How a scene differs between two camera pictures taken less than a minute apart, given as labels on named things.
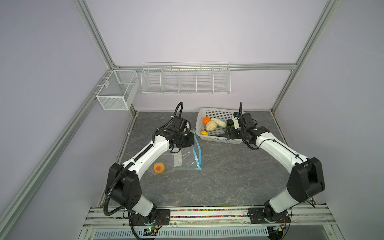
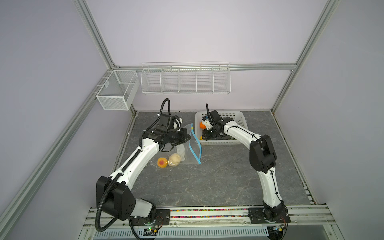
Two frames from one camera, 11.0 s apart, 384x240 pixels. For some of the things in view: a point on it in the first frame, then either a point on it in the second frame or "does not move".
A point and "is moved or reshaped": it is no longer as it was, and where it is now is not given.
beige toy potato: x=211 y=125 is moved or reshaped
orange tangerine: x=206 y=120 to x=202 y=126
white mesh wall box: x=118 y=92 does not move
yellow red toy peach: x=159 y=168 to x=162 y=162
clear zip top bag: x=188 y=159 is moved or reshaped
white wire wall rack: x=186 y=78 does not move
